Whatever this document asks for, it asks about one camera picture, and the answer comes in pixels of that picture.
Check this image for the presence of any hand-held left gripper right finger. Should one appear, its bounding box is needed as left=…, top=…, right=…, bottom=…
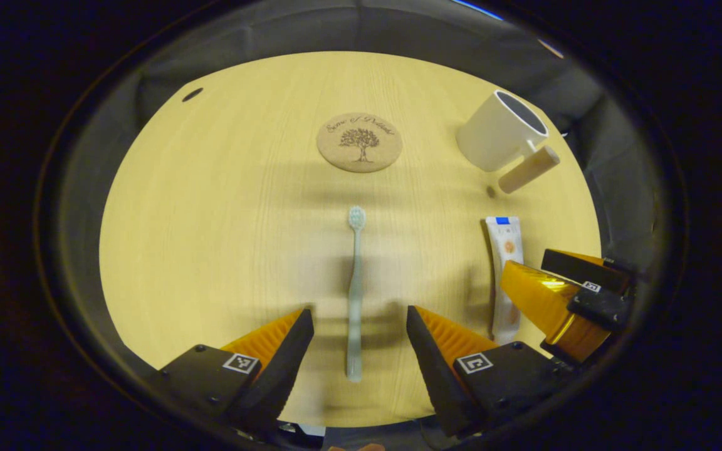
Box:
left=406, top=306, right=578, bottom=438

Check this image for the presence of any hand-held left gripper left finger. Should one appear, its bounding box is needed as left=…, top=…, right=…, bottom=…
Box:
left=148, top=308, right=316, bottom=439

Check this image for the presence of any white toothpaste tube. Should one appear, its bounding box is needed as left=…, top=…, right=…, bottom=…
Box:
left=485, top=216, right=525, bottom=345

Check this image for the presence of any pale green toothbrush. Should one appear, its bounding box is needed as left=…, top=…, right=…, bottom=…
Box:
left=345, top=205, right=367, bottom=383

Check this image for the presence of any white cup with wooden handle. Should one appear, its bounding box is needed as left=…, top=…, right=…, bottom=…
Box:
left=456, top=90, right=561, bottom=194

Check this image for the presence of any round cork coaster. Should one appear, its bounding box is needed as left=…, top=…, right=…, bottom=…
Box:
left=317, top=112, right=404, bottom=174

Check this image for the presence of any light wooden desktop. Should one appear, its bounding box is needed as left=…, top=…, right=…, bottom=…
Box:
left=99, top=51, right=602, bottom=428

